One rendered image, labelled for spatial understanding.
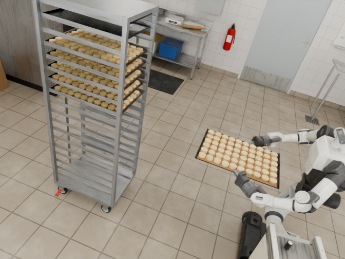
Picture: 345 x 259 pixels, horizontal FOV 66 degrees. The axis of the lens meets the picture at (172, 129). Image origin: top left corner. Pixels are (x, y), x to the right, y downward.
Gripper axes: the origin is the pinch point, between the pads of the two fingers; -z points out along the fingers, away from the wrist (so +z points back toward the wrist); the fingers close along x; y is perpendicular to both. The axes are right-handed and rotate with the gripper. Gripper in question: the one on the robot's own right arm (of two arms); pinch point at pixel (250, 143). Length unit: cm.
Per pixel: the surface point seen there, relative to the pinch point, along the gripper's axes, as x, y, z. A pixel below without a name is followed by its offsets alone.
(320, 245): -10, 83, -8
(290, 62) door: -39, -223, 306
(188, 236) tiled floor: -100, 9, -37
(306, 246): -16, 79, -11
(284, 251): -16, 76, -28
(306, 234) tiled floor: -100, 49, 83
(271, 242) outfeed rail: -11, 71, -36
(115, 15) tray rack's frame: 81, -42, -104
